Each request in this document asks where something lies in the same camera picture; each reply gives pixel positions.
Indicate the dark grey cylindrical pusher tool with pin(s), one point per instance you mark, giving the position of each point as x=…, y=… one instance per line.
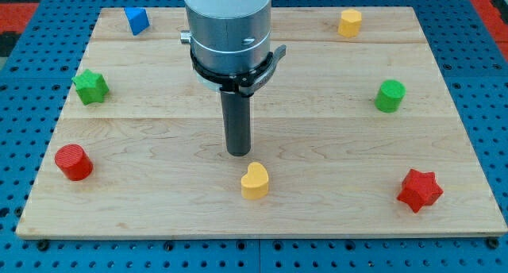
x=236, y=118

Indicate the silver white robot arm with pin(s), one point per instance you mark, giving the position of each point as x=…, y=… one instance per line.
x=230, y=40

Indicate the light wooden board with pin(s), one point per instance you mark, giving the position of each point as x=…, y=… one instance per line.
x=335, y=162

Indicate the yellow hexagonal block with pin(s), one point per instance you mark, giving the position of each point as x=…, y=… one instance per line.
x=350, y=23

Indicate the yellow heart block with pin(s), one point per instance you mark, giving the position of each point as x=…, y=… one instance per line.
x=255, y=183

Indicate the red star block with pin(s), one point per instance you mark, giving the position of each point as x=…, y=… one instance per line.
x=419, y=189

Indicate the green star block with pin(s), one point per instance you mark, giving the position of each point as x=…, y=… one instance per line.
x=91, y=87

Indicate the red cylinder block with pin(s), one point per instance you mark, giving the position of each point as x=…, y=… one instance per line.
x=73, y=161

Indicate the green cylinder block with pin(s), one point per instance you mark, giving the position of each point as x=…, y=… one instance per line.
x=390, y=95

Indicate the blue triangular block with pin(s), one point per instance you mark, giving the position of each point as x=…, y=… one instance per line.
x=137, y=18

